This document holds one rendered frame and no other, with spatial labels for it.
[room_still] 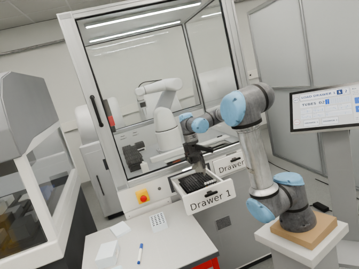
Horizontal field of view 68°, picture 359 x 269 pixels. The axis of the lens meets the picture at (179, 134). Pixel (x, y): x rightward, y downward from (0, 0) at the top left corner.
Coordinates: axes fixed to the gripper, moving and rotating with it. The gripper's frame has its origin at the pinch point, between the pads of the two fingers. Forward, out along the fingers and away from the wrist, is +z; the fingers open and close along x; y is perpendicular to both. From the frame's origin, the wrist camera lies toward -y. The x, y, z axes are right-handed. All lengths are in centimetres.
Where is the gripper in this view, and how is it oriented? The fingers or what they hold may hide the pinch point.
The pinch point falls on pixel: (203, 172)
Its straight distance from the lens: 153.4
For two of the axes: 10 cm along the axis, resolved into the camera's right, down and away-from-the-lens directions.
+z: 2.5, 9.4, 2.4
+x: 3.2, 1.5, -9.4
